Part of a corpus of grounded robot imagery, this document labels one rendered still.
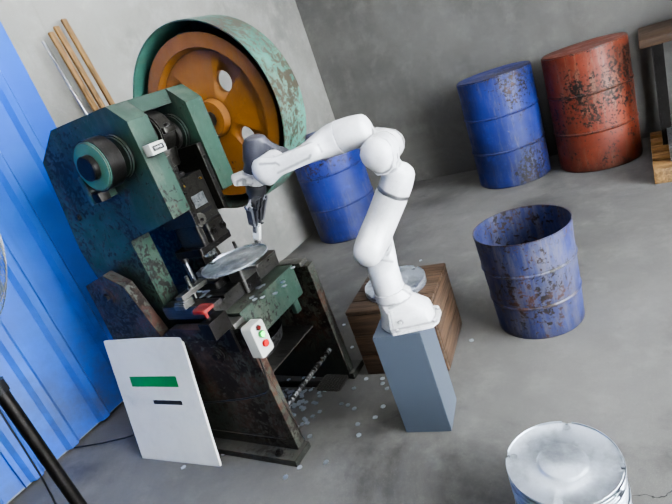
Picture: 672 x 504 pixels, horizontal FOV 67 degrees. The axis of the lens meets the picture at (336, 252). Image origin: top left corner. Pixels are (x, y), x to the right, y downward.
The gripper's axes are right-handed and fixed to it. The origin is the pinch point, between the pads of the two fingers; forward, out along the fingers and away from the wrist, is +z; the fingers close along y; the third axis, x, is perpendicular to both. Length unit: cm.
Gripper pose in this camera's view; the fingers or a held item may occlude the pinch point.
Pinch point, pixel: (257, 231)
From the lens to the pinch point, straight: 199.3
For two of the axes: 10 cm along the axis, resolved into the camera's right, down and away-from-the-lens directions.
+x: -9.0, -2.8, 3.5
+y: 4.4, -4.5, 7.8
